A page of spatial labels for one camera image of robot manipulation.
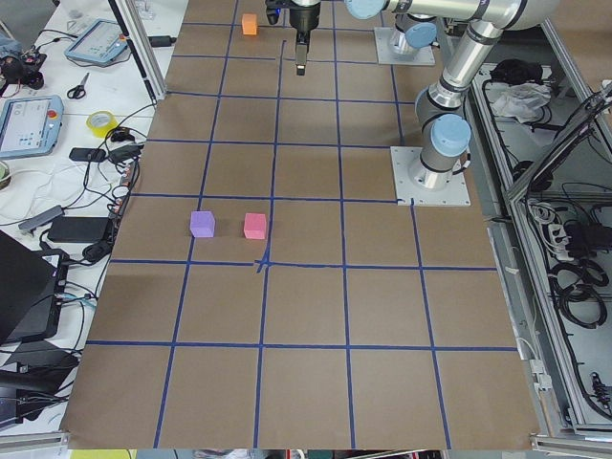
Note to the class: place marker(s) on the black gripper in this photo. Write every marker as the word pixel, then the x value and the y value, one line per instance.
pixel 304 19

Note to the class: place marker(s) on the orange foam cube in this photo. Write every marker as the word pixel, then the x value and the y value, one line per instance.
pixel 249 24

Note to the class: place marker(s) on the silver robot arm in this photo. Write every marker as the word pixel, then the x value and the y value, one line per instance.
pixel 446 134
pixel 403 18

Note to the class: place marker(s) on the pink foam cube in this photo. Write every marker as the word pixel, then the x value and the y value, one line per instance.
pixel 255 226

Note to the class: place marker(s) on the far teach pendant tablet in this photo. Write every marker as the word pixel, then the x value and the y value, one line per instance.
pixel 101 44

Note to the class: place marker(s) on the teach pendant tablet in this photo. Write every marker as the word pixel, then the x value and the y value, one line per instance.
pixel 30 126
pixel 101 44

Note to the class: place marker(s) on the purple foam cube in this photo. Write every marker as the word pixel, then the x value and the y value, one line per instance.
pixel 202 224

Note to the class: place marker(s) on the yellow tape roll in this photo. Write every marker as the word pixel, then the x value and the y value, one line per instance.
pixel 101 123

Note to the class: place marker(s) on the white crumpled cloth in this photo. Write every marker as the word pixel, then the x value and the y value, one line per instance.
pixel 522 102

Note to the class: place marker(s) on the brown paper table mat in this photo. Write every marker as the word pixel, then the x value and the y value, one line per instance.
pixel 356 323

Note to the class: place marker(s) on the near teach pendant tablet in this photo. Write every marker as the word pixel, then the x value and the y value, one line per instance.
pixel 30 126

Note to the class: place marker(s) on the grey usb hub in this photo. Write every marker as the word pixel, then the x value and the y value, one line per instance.
pixel 41 219

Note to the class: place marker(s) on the black power adapter brick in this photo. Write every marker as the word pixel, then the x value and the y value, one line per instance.
pixel 67 229

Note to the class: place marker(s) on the black laptop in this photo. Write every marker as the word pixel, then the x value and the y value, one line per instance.
pixel 31 283

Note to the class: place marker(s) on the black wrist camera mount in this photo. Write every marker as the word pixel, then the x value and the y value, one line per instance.
pixel 273 9

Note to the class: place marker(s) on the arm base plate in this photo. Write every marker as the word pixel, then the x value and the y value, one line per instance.
pixel 416 185
pixel 411 48

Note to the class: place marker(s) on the aluminium frame post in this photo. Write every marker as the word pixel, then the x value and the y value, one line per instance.
pixel 138 43

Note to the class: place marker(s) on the black handled scissors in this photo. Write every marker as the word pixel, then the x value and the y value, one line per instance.
pixel 78 91

